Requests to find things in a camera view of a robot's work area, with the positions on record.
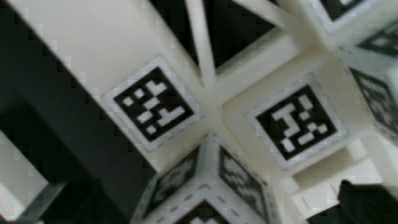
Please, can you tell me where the white U-shaped fence wall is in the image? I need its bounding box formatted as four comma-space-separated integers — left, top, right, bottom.
0, 131, 48, 220

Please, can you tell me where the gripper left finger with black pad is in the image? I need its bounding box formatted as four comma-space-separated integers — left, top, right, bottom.
16, 181, 119, 224

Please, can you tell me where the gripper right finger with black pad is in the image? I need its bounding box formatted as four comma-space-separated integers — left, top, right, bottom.
307, 180, 398, 224

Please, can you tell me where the white chair seat part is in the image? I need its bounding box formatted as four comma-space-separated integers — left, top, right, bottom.
224, 55, 398, 224

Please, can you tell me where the white chair back frame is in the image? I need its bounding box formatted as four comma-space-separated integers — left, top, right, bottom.
5, 0, 398, 169

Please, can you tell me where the white tagged cube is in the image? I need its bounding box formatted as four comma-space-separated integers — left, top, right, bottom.
339, 19, 398, 144
130, 134, 279, 224

